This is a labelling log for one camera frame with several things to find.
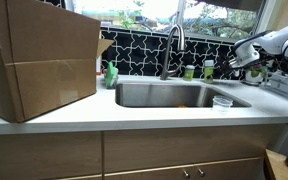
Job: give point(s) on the clear plastic cup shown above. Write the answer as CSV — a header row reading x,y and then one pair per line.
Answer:
x,y
222,106

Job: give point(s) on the green sponge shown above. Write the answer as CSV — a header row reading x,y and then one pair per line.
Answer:
x,y
110,71

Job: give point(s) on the tall green soap bottle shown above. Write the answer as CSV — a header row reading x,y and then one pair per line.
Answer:
x,y
208,74

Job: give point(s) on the wooden table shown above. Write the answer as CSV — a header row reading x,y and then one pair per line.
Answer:
x,y
277,166

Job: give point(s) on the window with white frame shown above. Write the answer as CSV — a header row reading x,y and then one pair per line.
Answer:
x,y
157,11

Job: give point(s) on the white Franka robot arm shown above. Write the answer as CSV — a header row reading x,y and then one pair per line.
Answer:
x,y
277,36

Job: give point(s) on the stainless steel sink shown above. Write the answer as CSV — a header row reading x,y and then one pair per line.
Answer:
x,y
157,95

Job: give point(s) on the round metal cabinet knob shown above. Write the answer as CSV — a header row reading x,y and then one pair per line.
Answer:
x,y
186,173
201,172

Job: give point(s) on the wooden kitchen cabinet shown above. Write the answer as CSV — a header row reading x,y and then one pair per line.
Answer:
x,y
150,150

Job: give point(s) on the metal dish rack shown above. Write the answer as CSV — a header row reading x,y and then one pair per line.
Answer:
x,y
285,87

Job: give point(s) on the potted plant in white pot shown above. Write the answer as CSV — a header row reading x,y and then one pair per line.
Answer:
x,y
253,78

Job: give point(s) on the orange fruit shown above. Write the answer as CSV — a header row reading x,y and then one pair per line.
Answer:
x,y
182,106

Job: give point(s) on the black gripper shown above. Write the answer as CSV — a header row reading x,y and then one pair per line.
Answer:
x,y
234,65

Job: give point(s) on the short green soap bottle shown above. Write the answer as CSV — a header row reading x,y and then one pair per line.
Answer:
x,y
188,75

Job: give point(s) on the brushed steel gooseneck faucet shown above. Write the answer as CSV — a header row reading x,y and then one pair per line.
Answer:
x,y
165,63

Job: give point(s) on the large cardboard box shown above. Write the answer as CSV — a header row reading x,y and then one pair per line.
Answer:
x,y
44,60

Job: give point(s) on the clear sponge holder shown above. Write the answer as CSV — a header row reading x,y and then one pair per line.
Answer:
x,y
114,83

